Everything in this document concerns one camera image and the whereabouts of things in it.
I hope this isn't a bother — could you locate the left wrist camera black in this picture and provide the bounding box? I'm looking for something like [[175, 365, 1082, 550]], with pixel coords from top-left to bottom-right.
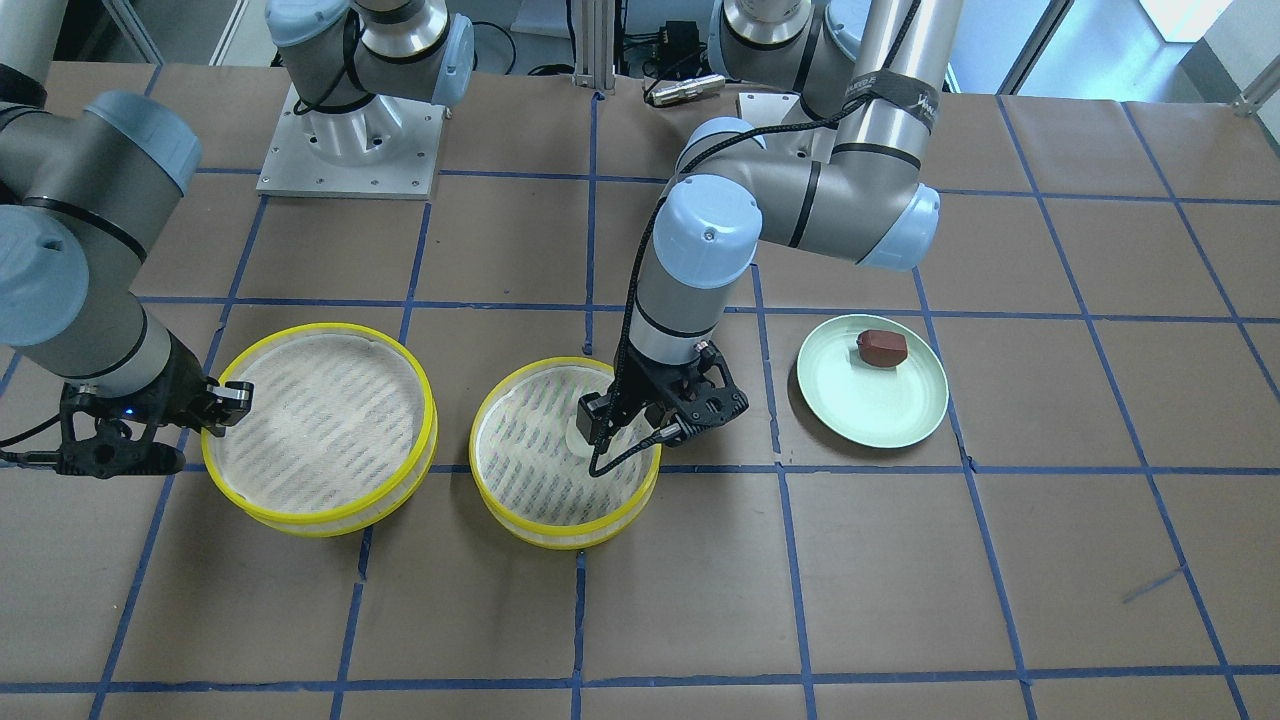
[[577, 391, 628, 454]]

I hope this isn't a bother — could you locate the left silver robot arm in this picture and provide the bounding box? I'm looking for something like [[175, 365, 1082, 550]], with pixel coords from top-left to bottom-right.
[[579, 1, 963, 450]]

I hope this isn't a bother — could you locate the light green plate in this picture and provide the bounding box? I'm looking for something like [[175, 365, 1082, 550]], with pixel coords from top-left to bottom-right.
[[796, 314, 950, 448]]

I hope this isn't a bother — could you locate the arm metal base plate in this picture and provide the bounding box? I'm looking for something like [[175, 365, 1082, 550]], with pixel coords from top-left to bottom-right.
[[256, 88, 451, 201], [737, 91, 836, 163]]

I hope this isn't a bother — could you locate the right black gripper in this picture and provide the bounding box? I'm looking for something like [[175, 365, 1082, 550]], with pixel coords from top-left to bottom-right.
[[55, 334, 255, 479]]

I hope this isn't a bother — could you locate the aluminium frame post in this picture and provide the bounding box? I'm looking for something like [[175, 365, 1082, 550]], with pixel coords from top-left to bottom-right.
[[564, 1, 623, 96]]

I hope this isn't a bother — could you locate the white steamed bun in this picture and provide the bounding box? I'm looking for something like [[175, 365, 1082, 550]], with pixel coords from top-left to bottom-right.
[[564, 407, 595, 457]]

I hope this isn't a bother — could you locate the yellow steamer layer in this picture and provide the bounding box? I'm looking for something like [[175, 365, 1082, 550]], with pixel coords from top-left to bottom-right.
[[201, 322, 439, 537], [468, 357, 662, 550]]

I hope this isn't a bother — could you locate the brown red bun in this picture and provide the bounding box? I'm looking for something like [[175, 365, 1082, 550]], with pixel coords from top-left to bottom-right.
[[855, 328, 910, 369]]

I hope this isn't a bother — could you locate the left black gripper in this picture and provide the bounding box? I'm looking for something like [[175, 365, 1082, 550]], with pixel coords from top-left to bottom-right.
[[611, 340, 749, 447]]

